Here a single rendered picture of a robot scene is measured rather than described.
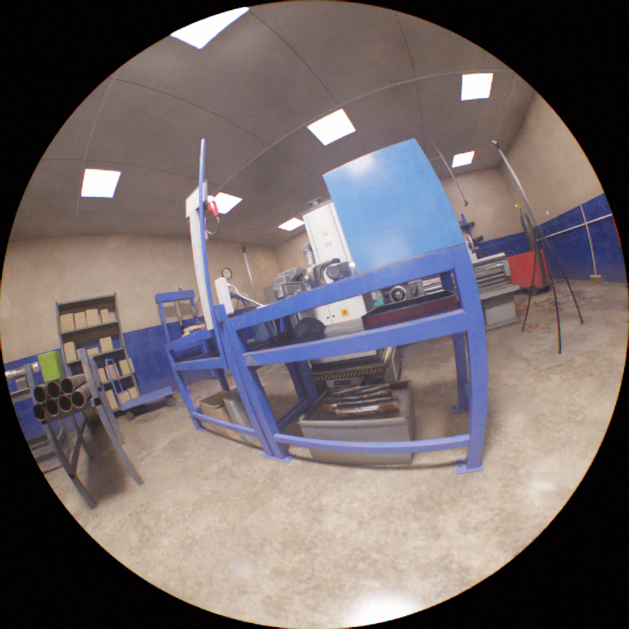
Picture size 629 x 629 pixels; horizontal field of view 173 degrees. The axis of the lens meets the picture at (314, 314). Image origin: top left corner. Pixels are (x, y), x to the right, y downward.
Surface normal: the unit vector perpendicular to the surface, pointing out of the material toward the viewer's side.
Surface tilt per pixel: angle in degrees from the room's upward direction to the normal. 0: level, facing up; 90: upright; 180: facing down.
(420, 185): 90
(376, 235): 90
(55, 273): 90
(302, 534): 0
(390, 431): 90
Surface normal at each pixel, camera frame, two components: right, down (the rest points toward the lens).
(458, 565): -0.27, -0.96
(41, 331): 0.83, -0.22
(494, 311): -0.48, 0.15
